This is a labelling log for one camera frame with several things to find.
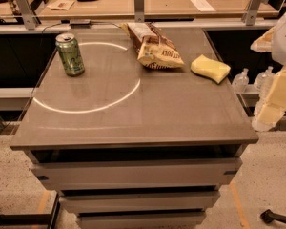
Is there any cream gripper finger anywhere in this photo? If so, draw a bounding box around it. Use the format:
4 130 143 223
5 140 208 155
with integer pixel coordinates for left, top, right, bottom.
250 27 275 52
252 104 285 132

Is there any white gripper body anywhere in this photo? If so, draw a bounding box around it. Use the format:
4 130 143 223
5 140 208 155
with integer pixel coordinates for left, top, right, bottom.
266 66 286 109

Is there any brown chip bag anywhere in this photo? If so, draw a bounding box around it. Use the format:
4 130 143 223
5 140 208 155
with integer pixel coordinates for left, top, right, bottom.
120 23 184 70

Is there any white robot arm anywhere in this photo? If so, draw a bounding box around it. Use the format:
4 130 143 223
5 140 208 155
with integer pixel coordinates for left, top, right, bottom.
251 12 286 132

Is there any green soda can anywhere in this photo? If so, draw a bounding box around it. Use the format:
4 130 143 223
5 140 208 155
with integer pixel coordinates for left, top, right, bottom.
55 33 85 76

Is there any clear plastic bottle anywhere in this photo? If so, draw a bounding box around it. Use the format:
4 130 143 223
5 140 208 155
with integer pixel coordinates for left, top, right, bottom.
232 68 249 94
254 66 273 91

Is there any yellow sponge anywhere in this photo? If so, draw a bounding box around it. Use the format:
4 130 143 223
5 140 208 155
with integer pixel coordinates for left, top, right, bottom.
191 54 231 84

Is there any white paper sheet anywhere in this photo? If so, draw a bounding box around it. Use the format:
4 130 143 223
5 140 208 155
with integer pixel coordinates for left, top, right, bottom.
191 0 215 12

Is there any black chair base leg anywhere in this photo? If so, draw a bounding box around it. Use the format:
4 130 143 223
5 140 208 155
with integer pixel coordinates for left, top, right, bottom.
260 209 286 224

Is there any grey drawer cabinet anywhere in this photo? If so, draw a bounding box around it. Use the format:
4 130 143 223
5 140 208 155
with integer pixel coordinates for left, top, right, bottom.
10 27 257 229

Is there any small paper card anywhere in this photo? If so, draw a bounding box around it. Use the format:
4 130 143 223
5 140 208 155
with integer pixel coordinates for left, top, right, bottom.
49 0 74 10

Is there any grey metal bracket right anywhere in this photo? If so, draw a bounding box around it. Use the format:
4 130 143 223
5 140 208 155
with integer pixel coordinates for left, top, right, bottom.
242 0 263 26

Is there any grey metal bracket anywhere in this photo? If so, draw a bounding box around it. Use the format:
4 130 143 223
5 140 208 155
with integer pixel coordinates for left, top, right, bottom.
134 0 145 22
242 0 263 26
15 0 38 30

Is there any grey metal bracket centre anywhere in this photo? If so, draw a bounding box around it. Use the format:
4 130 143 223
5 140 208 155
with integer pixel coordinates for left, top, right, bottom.
134 0 145 22

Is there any grey metal bracket left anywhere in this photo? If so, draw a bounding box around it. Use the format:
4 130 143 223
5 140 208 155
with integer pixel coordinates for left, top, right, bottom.
15 0 38 30

